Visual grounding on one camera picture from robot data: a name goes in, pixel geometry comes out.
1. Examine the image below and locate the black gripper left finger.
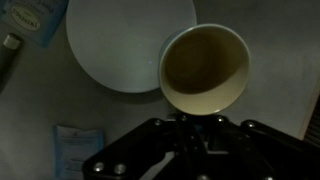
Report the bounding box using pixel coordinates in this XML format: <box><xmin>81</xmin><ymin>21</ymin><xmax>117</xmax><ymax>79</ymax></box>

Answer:
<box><xmin>83</xmin><ymin>114</ymin><xmax>188</xmax><ymax>180</ymax></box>

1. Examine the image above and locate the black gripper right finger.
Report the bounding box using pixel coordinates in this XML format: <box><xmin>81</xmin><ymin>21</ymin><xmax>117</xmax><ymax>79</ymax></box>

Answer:
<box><xmin>206</xmin><ymin>115</ymin><xmax>320</xmax><ymax>180</ymax></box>

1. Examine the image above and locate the blue cup cream inside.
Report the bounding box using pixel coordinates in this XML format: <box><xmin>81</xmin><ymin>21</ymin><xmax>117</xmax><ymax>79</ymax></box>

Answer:
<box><xmin>158</xmin><ymin>23</ymin><xmax>252</xmax><ymax>117</ymax></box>

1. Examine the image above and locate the white round plate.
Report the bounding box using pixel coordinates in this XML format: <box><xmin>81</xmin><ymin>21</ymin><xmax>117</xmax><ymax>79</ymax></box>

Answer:
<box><xmin>65</xmin><ymin>0</ymin><xmax>198</xmax><ymax>94</ymax></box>

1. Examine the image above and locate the dark grey sofa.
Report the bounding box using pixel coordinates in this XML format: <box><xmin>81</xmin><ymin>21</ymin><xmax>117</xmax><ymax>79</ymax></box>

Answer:
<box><xmin>304</xmin><ymin>96</ymin><xmax>320</xmax><ymax>148</ymax></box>

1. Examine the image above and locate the dark blue tea bag packet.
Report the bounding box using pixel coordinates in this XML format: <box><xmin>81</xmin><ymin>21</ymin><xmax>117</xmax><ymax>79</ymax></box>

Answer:
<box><xmin>53</xmin><ymin>124</ymin><xmax>106</xmax><ymax>180</ymax></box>

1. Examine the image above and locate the grey coffee table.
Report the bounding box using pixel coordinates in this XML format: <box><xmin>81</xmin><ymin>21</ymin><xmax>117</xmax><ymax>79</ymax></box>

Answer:
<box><xmin>0</xmin><ymin>0</ymin><xmax>320</xmax><ymax>180</ymax></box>

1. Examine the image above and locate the blue packet with oval label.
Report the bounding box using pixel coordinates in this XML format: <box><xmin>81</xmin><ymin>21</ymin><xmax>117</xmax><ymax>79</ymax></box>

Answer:
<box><xmin>0</xmin><ymin>0</ymin><xmax>70</xmax><ymax>48</ymax></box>

